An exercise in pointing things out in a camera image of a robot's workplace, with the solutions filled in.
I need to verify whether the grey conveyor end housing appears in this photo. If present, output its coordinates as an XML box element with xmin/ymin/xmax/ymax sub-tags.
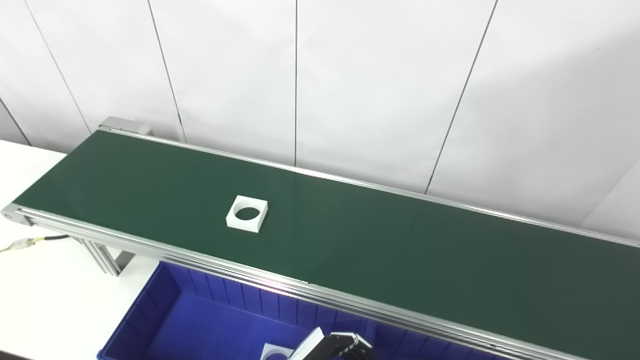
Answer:
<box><xmin>98</xmin><ymin>116</ymin><xmax>154</xmax><ymax>137</ymax></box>

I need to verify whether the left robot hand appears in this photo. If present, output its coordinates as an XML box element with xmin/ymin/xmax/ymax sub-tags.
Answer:
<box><xmin>290</xmin><ymin>327</ymin><xmax>374</xmax><ymax>360</ymax></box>

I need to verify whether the cable with clear connector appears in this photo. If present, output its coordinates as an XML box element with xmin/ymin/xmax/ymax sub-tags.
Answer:
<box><xmin>0</xmin><ymin>234</ymin><xmax>71</xmax><ymax>254</ymax></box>

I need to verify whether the aluminium conveyor leg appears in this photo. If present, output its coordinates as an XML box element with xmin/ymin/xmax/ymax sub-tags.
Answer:
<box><xmin>80</xmin><ymin>239</ymin><xmax>137</xmax><ymax>277</ymax></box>

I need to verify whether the blue plastic bin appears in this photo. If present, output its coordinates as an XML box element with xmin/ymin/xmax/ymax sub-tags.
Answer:
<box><xmin>372</xmin><ymin>325</ymin><xmax>506</xmax><ymax>360</ymax></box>
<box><xmin>97</xmin><ymin>260</ymin><xmax>378</xmax><ymax>360</ymax></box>

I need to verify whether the green conveyor belt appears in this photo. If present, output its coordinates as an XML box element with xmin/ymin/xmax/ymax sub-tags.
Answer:
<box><xmin>12</xmin><ymin>130</ymin><xmax>640</xmax><ymax>360</ymax></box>
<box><xmin>1</xmin><ymin>125</ymin><xmax>640</xmax><ymax>360</ymax></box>

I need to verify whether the white square part round hole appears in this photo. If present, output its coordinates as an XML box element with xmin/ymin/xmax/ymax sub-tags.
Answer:
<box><xmin>260</xmin><ymin>343</ymin><xmax>294</xmax><ymax>360</ymax></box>
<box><xmin>225</xmin><ymin>195</ymin><xmax>269</xmax><ymax>234</ymax></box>

